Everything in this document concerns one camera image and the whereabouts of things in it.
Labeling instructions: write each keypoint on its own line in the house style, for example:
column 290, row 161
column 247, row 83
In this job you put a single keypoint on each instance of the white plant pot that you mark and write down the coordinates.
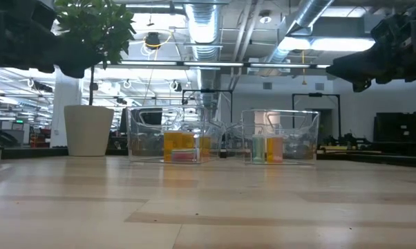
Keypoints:
column 88, row 131

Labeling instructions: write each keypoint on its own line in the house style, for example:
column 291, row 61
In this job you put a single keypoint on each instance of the black metal stand frame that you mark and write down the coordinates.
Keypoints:
column 315, row 94

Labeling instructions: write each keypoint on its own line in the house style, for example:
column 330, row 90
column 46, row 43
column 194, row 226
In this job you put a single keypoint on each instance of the amber pill bottle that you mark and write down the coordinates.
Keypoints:
column 169, row 145

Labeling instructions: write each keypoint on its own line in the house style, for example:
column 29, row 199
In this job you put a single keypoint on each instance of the green exit sign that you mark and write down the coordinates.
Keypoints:
column 19, row 121

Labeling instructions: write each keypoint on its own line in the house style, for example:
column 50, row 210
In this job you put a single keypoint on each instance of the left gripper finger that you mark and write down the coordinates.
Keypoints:
column 73, row 72
column 80, row 57

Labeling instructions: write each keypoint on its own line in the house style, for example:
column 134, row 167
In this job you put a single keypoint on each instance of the wooden workbench with equipment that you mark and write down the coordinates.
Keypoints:
column 349, row 145

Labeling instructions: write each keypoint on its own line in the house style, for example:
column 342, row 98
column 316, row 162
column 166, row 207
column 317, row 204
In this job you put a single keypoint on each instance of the black cabinet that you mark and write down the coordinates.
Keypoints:
column 401, row 135

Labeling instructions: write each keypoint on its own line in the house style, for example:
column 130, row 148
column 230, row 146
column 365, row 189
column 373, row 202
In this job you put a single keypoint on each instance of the black ceiling camera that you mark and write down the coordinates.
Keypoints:
column 152, row 39

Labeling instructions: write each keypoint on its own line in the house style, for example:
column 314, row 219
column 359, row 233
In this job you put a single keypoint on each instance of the teal bottle pink pills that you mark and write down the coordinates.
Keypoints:
column 184, row 156

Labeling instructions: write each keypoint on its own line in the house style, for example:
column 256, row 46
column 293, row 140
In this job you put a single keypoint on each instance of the amber bottle orange pills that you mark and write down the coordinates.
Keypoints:
column 205, row 148

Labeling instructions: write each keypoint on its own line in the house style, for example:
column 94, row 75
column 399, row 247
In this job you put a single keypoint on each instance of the white square pillar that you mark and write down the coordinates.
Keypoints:
column 64, row 114

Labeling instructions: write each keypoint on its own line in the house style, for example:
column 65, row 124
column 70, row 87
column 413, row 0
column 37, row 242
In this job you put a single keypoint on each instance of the clear plastic storage bin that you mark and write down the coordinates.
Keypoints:
column 28, row 154

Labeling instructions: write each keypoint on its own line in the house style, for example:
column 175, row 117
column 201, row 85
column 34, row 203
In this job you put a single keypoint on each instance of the green leafy plant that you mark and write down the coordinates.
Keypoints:
column 97, row 27

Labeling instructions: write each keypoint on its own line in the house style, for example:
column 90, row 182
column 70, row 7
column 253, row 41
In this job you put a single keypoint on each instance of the amber bottle yellow pills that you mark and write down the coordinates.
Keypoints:
column 271, row 148

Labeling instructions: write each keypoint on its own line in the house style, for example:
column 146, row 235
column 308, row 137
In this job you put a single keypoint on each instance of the silver slanted ceiling duct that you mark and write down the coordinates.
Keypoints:
column 308, row 14

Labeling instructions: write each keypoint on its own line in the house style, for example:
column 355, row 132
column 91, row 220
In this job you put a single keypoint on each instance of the pale green pill bottle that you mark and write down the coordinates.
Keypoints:
column 258, row 148

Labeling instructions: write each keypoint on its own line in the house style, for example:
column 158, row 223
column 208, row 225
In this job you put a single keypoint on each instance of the silver round ceiling duct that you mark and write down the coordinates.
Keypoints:
column 202, row 27

